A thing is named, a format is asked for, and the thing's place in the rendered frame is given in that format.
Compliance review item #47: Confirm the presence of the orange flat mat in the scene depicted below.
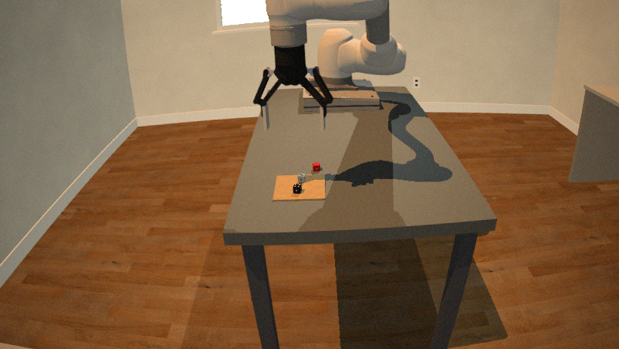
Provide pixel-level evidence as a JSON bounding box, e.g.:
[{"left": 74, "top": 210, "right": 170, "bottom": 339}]
[{"left": 273, "top": 174, "right": 326, "bottom": 201}]

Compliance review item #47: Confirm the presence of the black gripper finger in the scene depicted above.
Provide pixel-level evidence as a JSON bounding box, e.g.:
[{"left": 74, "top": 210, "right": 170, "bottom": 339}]
[
  {"left": 292, "top": 66, "right": 333, "bottom": 131},
  {"left": 253, "top": 67, "right": 287, "bottom": 130}
]

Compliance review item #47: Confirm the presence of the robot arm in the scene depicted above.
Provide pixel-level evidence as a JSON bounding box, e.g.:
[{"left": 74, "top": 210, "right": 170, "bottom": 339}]
[{"left": 265, "top": 0, "right": 407, "bottom": 91}]

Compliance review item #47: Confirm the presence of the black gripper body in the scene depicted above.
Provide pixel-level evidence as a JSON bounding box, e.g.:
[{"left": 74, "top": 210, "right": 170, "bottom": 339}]
[{"left": 274, "top": 44, "right": 307, "bottom": 86}]

